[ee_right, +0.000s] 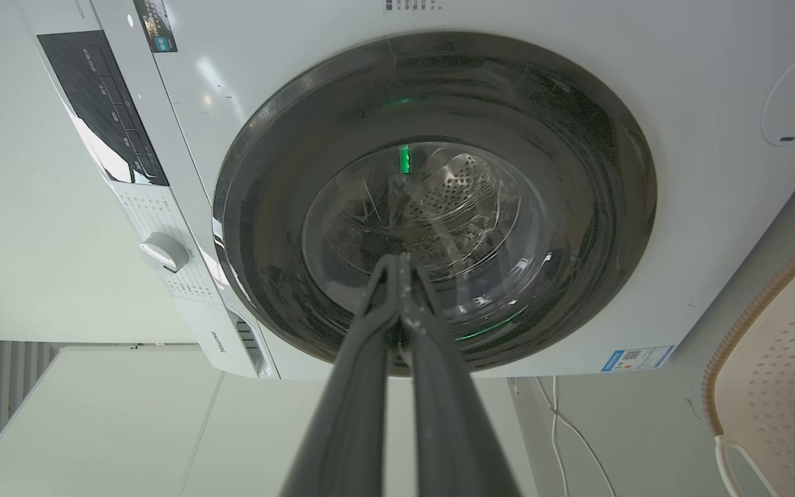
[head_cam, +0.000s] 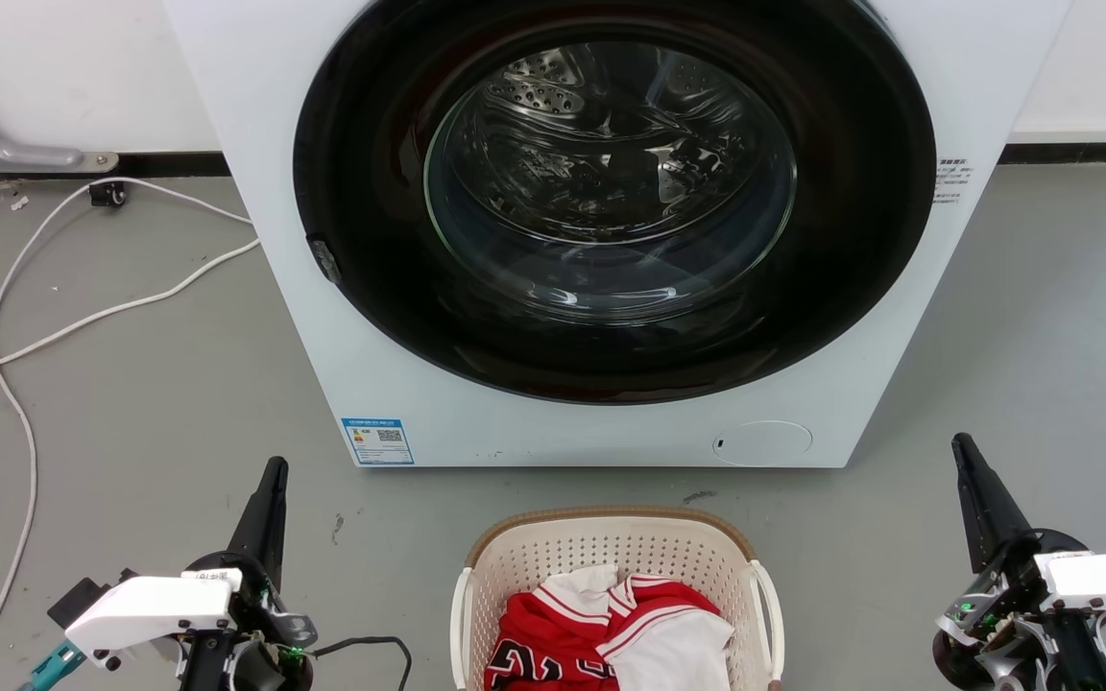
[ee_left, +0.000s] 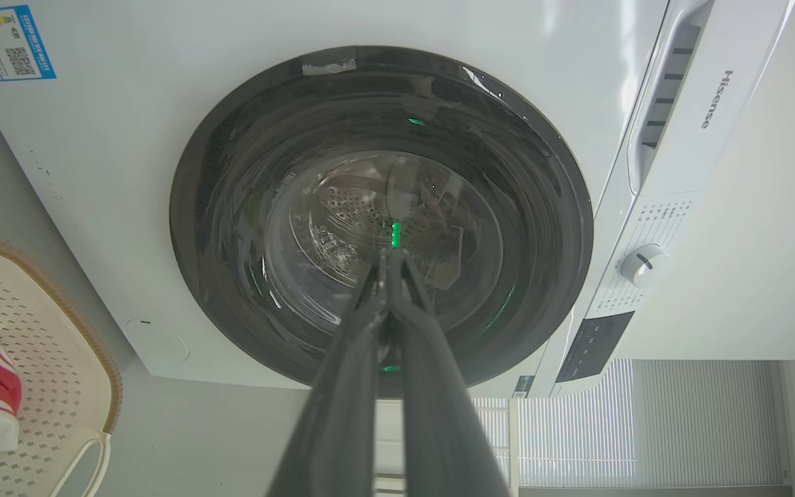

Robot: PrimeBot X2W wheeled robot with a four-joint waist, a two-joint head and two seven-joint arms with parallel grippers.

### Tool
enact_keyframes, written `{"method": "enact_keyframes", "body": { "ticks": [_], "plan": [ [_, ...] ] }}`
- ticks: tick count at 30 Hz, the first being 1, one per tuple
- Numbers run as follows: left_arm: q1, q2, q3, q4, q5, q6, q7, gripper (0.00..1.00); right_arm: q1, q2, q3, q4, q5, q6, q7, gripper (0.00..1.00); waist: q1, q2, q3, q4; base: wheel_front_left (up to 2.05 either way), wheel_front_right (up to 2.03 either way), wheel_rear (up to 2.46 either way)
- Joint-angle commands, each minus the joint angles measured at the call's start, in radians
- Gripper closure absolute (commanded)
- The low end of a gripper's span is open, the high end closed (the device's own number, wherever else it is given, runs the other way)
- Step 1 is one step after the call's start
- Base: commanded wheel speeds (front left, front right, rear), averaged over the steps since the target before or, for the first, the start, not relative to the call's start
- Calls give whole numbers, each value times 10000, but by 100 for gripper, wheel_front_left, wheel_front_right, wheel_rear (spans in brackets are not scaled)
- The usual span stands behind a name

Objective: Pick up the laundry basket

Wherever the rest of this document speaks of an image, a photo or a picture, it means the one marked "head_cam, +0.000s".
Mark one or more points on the small black floor clip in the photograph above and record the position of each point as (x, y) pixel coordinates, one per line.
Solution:
(108, 193)

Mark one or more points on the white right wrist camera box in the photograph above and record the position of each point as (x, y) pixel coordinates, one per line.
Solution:
(1105, 581)

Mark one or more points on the white cloth garment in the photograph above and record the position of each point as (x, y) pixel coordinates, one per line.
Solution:
(678, 655)

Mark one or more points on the small printed text sticker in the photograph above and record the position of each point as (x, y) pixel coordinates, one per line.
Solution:
(951, 180)

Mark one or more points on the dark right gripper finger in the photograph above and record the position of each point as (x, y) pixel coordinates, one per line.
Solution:
(990, 509)

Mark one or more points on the round black washing machine door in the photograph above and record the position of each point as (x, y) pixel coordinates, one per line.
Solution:
(371, 240)

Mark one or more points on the white front-loading washing machine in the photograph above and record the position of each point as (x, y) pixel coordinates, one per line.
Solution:
(323, 365)

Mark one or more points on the round white filter cover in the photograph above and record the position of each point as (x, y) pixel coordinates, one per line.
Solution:
(762, 443)

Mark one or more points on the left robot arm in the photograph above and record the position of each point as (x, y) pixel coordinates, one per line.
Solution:
(205, 664)

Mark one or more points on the cream perforated laundry basket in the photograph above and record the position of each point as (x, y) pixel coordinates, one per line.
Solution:
(611, 547)

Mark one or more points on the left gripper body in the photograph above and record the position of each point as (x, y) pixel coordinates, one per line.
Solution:
(263, 614)

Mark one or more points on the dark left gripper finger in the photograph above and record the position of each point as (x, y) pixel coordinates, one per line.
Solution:
(260, 523)

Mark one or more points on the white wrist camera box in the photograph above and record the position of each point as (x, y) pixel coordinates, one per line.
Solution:
(1105, 581)
(150, 609)

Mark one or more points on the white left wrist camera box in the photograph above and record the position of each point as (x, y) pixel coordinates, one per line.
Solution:
(150, 609)

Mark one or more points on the red and white jersey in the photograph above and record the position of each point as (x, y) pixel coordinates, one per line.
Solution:
(543, 635)

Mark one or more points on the blue energy label sticker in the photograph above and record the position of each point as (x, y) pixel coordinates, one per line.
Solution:
(377, 441)

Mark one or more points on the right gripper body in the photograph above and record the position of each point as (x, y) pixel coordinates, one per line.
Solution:
(1004, 614)

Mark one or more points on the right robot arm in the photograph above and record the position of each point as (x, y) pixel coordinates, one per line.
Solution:
(1086, 657)

